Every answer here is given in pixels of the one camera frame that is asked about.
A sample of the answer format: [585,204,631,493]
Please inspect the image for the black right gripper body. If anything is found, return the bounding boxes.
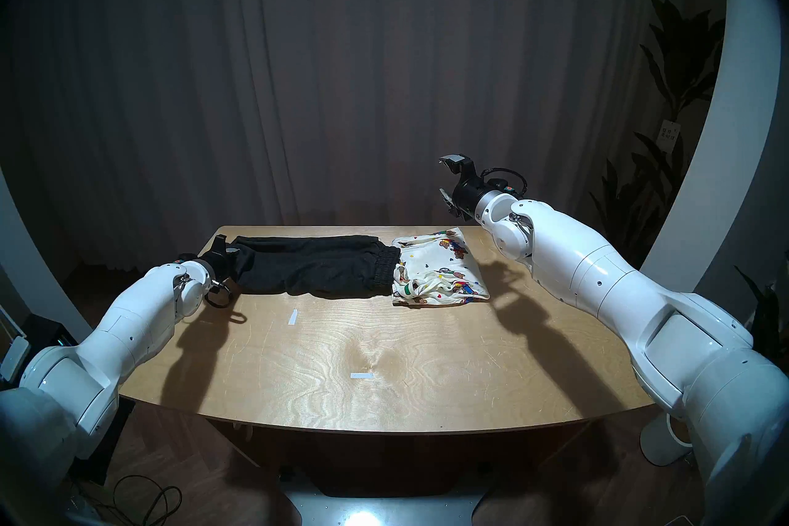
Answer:
[451,164,501,223]

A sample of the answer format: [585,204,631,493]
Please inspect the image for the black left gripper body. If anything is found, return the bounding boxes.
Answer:
[197,234,246,288]

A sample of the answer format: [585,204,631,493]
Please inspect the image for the white bear print shorts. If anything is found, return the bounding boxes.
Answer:
[391,227,491,308]

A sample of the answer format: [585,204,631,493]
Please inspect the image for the black drawstring shorts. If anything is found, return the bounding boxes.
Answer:
[229,234,401,299]

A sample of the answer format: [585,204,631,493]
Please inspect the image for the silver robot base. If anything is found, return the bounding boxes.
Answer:
[280,463,494,526]

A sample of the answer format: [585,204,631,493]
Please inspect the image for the grey pleated curtain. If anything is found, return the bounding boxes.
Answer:
[12,0,728,280]

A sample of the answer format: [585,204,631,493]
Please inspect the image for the light wooden table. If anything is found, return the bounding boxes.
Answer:
[113,225,657,498]

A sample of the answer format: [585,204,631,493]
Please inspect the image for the white box device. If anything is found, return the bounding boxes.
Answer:
[0,336,31,382]

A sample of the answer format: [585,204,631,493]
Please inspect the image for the tall dark leafy plant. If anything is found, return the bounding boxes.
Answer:
[589,0,727,273]

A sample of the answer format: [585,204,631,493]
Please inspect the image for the small dark leafy plant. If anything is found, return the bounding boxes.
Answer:
[730,251,789,365]

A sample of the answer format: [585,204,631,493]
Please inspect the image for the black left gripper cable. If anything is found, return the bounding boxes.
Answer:
[202,279,235,310]

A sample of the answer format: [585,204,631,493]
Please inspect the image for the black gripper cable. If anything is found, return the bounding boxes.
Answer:
[202,279,235,310]
[481,166,529,200]

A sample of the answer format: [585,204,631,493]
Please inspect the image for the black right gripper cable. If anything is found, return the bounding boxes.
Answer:
[481,166,529,200]

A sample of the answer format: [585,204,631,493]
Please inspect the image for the black floor cable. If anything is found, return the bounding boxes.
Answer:
[62,472,184,526]

